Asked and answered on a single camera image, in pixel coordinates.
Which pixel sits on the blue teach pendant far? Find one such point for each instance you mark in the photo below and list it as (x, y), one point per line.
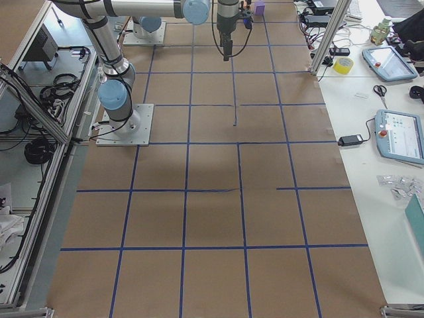
(388, 64)

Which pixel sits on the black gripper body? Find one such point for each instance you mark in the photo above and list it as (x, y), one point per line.
(224, 25)

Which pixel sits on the purple foam block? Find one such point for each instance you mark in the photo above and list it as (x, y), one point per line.
(259, 7)

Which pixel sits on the blue teach pendant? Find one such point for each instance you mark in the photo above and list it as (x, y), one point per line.
(388, 64)
(399, 136)

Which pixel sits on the black power adapter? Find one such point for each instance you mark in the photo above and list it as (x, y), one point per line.
(350, 140)

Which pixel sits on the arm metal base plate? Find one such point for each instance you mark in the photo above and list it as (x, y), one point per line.
(135, 35)
(135, 132)

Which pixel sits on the aluminium frame post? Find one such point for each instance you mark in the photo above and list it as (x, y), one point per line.
(332, 27)

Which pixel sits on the teal box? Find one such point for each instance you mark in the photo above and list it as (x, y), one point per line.
(414, 214)

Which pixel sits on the blue teach pendant near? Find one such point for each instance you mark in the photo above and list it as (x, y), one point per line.
(399, 136)

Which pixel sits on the bag of small parts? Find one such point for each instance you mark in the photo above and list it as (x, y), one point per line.
(402, 187)

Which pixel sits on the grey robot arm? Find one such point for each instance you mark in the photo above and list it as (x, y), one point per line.
(147, 18)
(115, 94)

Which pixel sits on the yellow tape roll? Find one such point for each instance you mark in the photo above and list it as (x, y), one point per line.
(343, 65)

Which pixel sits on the black scissors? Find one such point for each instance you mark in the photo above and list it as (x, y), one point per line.
(381, 91)

